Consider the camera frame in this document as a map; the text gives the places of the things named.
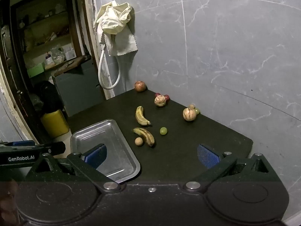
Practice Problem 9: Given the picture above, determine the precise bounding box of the wooden board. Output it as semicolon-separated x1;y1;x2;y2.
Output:
45;55;91;76

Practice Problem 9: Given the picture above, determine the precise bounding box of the black bag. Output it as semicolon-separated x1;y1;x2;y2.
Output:
39;80;64;118

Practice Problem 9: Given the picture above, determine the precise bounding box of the striped pepino melon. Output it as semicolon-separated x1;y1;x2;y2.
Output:
154;95;167;107
183;108;197;122

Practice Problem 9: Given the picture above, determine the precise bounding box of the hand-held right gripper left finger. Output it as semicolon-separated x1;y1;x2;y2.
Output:
25;144;121;192

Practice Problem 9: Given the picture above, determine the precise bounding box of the yellow container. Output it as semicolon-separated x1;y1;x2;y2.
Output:
40;109;70;138

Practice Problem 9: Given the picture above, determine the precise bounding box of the cream crumpled cloth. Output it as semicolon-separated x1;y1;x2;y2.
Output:
93;1;135;36

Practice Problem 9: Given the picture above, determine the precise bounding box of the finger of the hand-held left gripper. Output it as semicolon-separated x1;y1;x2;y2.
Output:
35;142;66;156
0;140;36;148

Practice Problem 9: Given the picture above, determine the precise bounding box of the green box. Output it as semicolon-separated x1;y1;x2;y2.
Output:
27;62;45;78

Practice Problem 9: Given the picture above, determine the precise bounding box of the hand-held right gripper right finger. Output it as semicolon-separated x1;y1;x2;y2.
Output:
183;144;283;192

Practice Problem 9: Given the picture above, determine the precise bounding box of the white hose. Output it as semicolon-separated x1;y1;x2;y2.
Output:
98;45;121;90

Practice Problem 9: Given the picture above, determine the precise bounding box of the weathered door frame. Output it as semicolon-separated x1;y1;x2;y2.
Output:
74;0;111;100

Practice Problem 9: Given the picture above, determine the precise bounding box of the dark wooden door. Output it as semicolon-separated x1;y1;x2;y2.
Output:
0;0;40;144

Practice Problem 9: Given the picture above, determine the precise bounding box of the metal tray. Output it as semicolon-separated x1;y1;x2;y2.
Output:
70;119;141;184

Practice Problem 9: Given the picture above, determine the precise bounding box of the small white box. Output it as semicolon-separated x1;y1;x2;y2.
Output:
65;47;77;60

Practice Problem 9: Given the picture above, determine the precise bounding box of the spotted yellow banana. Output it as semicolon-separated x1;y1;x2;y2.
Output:
135;106;151;126
133;128;156;147

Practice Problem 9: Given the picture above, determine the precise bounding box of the grey cabinet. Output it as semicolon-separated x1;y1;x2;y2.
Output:
51;60;106;118

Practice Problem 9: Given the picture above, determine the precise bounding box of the red apple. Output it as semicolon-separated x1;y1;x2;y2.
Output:
134;81;147;92

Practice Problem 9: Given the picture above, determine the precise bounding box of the wooden shelf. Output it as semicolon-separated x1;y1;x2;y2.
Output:
9;0;83;80

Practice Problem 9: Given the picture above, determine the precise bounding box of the clear plastic bag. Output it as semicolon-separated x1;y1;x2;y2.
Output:
52;48;65;63

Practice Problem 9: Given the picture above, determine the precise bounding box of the white hanging towel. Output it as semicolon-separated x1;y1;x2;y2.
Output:
99;25;138;56

